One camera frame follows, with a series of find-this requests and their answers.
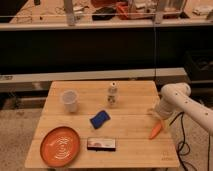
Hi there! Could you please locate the orange tool on shelf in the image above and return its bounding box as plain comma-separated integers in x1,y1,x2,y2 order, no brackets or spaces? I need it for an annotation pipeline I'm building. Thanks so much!
116,2,139,20

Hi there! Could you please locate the translucent plastic cup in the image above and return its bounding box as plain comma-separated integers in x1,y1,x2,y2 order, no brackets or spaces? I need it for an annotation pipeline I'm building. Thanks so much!
60,90,78,113

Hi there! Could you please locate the small white bottle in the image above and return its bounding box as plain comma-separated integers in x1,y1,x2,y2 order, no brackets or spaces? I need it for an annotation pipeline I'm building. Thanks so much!
107,82,118,105

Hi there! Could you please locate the black object on shelf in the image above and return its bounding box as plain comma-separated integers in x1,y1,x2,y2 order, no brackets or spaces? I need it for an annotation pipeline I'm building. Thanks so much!
92,7,116,21

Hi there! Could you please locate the black and white box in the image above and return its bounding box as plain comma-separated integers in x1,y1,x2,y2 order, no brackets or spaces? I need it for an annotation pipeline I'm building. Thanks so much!
87,137,116,151

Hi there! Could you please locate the metal shelf post right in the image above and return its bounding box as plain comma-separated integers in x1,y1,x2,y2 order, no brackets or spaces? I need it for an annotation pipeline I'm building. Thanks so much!
154,0,167,24

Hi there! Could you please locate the blue sponge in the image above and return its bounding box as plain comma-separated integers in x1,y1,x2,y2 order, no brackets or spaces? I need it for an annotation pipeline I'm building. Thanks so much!
90,110,110,129

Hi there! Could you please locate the metal shelf post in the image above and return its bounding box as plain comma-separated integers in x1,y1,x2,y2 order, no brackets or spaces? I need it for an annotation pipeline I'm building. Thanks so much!
154,0,167,24
64,0,75,26

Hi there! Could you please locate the metal shelf post left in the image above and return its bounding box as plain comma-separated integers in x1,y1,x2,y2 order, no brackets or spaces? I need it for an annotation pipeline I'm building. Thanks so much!
64,0,75,26

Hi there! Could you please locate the wooden table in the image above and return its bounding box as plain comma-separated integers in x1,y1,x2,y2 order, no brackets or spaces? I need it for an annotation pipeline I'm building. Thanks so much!
25,81,179,169

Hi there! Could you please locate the thin vertical black cable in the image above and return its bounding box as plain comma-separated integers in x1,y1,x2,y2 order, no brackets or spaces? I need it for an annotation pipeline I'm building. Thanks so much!
153,23,158,84

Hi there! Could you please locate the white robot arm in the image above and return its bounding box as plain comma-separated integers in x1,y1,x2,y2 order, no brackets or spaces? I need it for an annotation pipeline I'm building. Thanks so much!
148,83,213,136

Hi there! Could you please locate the black storage bin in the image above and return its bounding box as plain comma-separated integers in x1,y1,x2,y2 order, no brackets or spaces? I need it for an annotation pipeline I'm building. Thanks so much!
184,50,213,80

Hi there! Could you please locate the orange plate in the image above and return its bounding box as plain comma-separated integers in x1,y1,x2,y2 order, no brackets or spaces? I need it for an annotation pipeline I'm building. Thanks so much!
40,126,80,168

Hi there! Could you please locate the orange pepper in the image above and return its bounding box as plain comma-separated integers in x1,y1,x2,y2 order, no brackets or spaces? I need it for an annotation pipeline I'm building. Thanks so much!
149,122,162,139

